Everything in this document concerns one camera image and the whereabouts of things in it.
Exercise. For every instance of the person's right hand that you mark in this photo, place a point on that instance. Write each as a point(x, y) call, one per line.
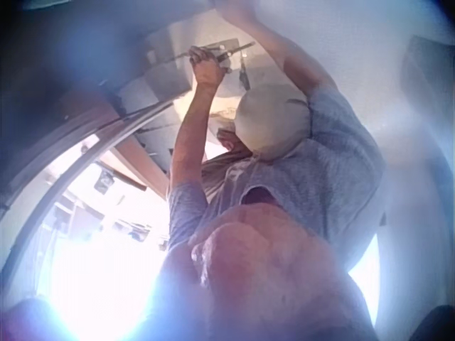
point(232, 8)

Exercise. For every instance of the person's left hand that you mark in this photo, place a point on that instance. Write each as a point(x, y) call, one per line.
point(208, 69)

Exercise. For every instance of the thin metal rod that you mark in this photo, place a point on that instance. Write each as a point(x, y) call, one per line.
point(234, 48)

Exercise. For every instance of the grey metal box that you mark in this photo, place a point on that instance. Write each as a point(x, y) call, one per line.
point(167, 72)

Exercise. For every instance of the black hanging tool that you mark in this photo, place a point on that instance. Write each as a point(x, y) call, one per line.
point(244, 72)

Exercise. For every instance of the wooden door frame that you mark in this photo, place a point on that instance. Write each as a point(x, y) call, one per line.
point(89, 120)

